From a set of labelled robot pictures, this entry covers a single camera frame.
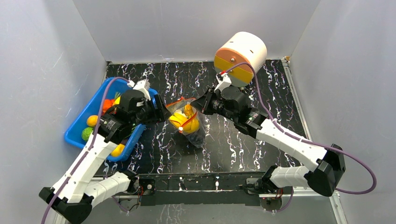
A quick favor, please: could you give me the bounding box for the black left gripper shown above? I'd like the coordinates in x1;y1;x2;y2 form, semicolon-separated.
131;95;171;127

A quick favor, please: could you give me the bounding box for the clear zip bag orange zipper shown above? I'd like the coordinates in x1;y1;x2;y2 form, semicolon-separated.
166;97;206;148

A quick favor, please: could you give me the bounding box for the yellow toy banana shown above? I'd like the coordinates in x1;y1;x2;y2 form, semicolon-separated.
169;104;200;134

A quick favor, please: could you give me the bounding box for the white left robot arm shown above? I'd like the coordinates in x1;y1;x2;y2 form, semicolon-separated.
39;90;171;224

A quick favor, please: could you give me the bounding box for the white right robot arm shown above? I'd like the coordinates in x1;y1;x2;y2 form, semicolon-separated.
191;86;346;197

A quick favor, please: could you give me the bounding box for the yellow toy pepper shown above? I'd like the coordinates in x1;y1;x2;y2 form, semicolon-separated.
113;97;120;105

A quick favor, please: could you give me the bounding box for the yellow orange toy fruit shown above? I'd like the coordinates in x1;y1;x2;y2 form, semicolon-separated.
110;144;125;157

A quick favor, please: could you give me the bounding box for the round drawer cabinet toy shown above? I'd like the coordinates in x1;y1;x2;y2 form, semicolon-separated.
214;31;267;87

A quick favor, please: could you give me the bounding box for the yellow toy lemon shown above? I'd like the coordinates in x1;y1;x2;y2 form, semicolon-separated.
86;115;98;127

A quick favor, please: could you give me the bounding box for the blue plastic bin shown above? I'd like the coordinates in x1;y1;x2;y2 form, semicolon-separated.
64;77;158;162

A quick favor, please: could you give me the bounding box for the green toy fruit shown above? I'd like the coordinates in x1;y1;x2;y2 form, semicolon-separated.
81;126;93;142

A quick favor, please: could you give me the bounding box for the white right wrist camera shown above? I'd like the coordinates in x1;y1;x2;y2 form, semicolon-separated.
215;71;232;92

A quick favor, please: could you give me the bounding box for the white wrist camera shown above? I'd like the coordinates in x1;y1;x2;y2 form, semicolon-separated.
127;79;151;101
215;71;232;92

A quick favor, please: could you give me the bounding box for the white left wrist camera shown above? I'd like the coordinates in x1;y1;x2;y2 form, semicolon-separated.
127;79;151;101

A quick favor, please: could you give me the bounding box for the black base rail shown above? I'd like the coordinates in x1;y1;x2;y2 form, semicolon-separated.
117;171;295;207

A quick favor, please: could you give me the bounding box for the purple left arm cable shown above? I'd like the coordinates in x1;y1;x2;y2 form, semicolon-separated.
40;77;134;224

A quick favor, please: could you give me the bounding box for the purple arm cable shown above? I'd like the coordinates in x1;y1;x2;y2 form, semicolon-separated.
224;62;377;196
40;77;134;224

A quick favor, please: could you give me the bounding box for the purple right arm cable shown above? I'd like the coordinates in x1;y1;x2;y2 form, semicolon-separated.
224;62;377;196

